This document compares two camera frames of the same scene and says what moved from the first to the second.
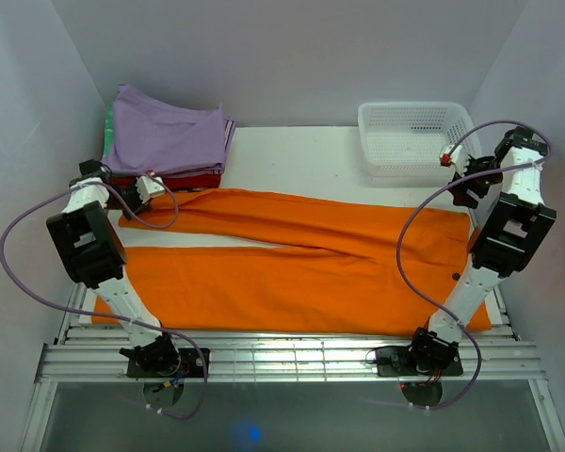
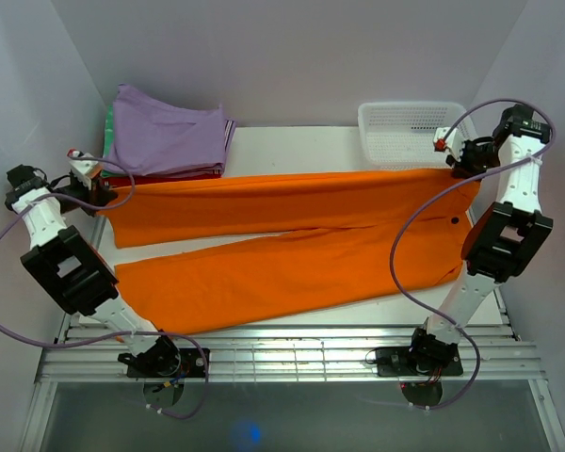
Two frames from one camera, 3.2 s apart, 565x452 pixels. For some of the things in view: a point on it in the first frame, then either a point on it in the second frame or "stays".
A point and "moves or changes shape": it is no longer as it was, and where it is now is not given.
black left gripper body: x=126 y=200 to x=77 y=190
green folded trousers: x=108 y=131 stays
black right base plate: x=392 y=361 stays
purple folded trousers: x=151 y=137 stays
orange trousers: x=286 y=264 moves or changes shape
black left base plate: x=191 y=365 stays
